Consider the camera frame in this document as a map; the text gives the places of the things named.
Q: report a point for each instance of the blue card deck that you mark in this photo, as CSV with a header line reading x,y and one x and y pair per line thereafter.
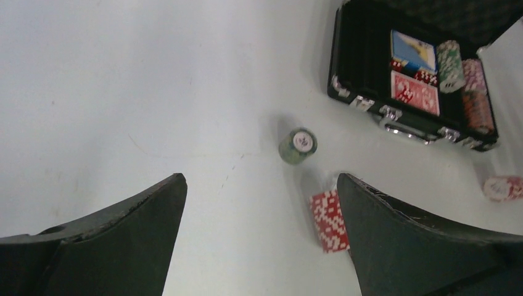
x,y
410,49

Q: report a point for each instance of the pink white chip stack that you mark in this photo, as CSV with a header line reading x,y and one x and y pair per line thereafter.
x,y
474,76

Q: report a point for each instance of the black aluminium poker case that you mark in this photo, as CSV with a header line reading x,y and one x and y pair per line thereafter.
x,y
359,69

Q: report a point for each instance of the red card deck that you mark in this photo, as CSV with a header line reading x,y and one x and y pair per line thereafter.
x,y
414,93

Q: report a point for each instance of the green white chip stack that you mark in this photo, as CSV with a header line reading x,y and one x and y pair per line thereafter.
x,y
450,68

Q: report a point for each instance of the red dice in case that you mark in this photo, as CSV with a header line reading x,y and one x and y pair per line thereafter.
x,y
412,70

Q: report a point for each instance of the red white chip roll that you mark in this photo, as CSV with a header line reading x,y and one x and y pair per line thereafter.
x,y
329,222

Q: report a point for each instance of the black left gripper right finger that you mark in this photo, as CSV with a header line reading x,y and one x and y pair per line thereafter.
x,y
400,249

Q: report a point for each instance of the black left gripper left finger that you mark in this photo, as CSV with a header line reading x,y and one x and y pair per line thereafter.
x,y
123,249

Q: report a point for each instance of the dark green chip stack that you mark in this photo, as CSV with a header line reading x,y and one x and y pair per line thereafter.
x,y
297,146

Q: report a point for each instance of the red white chip stack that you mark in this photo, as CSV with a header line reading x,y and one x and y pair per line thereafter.
x,y
503,188

